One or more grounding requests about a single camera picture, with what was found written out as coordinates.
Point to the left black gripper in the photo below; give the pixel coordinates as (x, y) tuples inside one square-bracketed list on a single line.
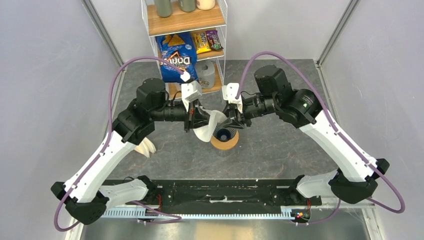
[(195, 117)]

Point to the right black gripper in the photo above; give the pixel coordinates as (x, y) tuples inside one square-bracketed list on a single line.
[(232, 110)]

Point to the single white coffee filter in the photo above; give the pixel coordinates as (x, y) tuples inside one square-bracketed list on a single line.
[(205, 133)]

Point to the round wooden dripper stand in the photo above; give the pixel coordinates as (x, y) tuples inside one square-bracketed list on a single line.
[(227, 145)]

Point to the clear glass cup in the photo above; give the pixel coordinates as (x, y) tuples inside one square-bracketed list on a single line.
[(224, 153)]

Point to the coffee filter paper pack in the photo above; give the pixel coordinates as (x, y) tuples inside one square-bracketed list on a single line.
[(146, 148)]

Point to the white wire shelf rack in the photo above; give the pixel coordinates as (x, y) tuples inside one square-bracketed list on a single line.
[(196, 21)]

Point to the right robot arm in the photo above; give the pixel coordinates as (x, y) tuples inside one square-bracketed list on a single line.
[(355, 178)]

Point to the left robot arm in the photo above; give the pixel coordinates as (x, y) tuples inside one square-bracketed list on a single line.
[(84, 195)]

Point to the yellow candy bag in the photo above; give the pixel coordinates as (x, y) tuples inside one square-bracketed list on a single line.
[(201, 42)]

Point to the blue Doritos chip bag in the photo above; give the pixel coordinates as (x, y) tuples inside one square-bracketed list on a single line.
[(179, 50)]

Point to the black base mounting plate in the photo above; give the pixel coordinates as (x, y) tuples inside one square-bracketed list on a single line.
[(226, 196)]

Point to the dark candy bag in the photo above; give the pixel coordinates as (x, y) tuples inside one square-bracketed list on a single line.
[(213, 40)]

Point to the cream lotion bottle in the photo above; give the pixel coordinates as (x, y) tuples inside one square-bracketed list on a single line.
[(205, 5)]

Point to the green pump bottle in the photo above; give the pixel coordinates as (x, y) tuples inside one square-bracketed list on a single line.
[(164, 8)]

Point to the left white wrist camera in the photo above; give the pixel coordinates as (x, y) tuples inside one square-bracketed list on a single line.
[(191, 90)]

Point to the grey slotted cable duct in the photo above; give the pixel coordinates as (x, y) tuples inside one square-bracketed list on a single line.
[(139, 212)]

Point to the left aluminium frame post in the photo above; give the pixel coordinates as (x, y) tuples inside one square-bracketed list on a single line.
[(101, 28)]

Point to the aluminium frame post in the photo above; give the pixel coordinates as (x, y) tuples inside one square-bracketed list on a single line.
[(101, 28), (346, 15)]

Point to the right aluminium frame post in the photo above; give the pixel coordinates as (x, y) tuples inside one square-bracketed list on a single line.
[(346, 15)]

